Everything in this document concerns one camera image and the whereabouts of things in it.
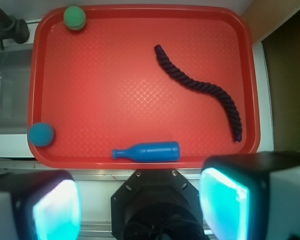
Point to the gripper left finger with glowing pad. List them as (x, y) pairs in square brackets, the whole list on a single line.
[(41, 205)]

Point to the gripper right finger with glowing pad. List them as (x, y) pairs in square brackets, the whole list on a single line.
[(252, 196)]

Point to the blue foam ball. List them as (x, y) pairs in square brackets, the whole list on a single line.
[(41, 134)]

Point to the blue plastic bottle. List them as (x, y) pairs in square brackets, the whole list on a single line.
[(150, 152)]

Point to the steel sink basin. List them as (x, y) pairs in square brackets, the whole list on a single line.
[(15, 69)]

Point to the red plastic tray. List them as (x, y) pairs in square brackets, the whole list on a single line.
[(101, 88)]

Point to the dark grey faucet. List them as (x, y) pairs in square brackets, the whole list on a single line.
[(12, 28)]

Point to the green foam ball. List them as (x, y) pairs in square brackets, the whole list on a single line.
[(74, 18)]

